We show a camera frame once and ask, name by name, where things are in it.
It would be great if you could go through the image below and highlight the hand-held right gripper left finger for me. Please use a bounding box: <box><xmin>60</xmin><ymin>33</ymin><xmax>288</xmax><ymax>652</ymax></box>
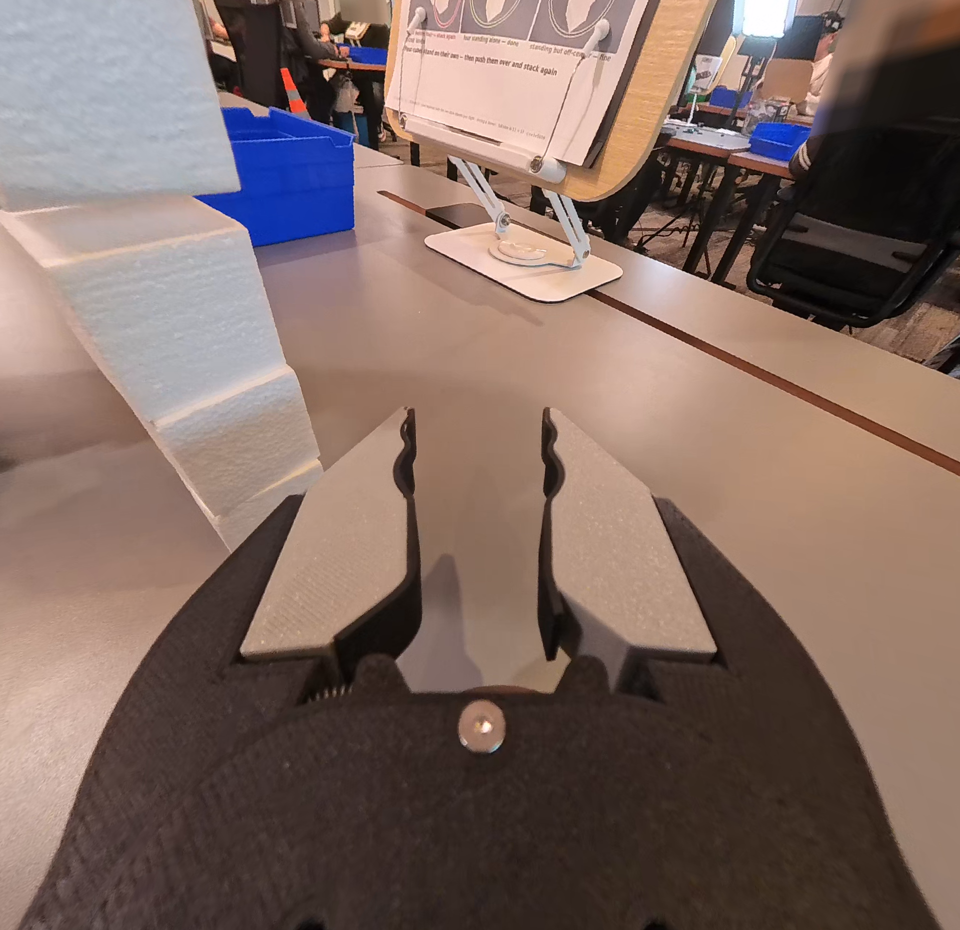
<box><xmin>240</xmin><ymin>407</ymin><xmax>423</xmax><ymax>672</ymax></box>

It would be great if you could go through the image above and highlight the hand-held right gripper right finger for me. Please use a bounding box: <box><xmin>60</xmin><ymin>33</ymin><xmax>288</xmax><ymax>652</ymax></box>
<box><xmin>537</xmin><ymin>407</ymin><xmax>719</xmax><ymax>688</ymax></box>

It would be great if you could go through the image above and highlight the white hard foam cube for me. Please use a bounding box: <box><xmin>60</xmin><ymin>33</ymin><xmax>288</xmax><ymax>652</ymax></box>
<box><xmin>212</xmin><ymin>465</ymin><xmax>325</xmax><ymax>553</ymax></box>
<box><xmin>0</xmin><ymin>195</ymin><xmax>291</xmax><ymax>430</ymax></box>
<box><xmin>0</xmin><ymin>0</ymin><xmax>243</xmax><ymax>212</ymax></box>
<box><xmin>148</xmin><ymin>367</ymin><xmax>325</xmax><ymax>518</ymax></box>

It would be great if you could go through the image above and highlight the white stand with wooden board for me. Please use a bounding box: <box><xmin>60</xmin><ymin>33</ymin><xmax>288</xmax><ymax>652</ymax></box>
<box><xmin>384</xmin><ymin>0</ymin><xmax>730</xmax><ymax>303</ymax></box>

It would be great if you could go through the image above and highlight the blue plastic bin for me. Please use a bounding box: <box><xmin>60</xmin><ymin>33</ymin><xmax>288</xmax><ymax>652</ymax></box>
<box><xmin>193</xmin><ymin>107</ymin><xmax>356</xmax><ymax>248</ymax></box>

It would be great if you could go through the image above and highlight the black office chair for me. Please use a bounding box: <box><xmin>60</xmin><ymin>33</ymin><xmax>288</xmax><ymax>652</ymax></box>
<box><xmin>746</xmin><ymin>112</ymin><xmax>960</xmax><ymax>332</ymax></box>

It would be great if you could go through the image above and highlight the background work table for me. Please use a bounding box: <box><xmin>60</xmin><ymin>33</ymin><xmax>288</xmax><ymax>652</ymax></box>
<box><xmin>660</xmin><ymin>129</ymin><xmax>813</xmax><ymax>287</ymax></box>

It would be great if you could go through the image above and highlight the printed instruction sheet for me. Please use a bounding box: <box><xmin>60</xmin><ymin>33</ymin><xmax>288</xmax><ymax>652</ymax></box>
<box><xmin>386</xmin><ymin>0</ymin><xmax>661</xmax><ymax>167</ymax></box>

